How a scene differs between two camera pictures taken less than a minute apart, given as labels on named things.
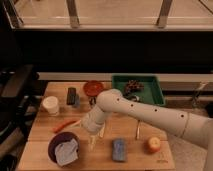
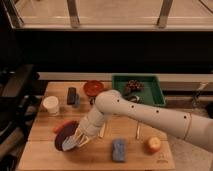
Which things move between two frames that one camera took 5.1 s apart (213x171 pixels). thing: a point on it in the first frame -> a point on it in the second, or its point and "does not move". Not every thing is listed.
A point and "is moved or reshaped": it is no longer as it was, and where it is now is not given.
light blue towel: x=66 y=152 is moved or reshaped
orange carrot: x=66 y=124 does not move
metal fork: x=138 y=128 does not move
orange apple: x=153 y=144 does not move
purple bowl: x=58 y=138 -> x=69 y=128
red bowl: x=92 y=87 does not move
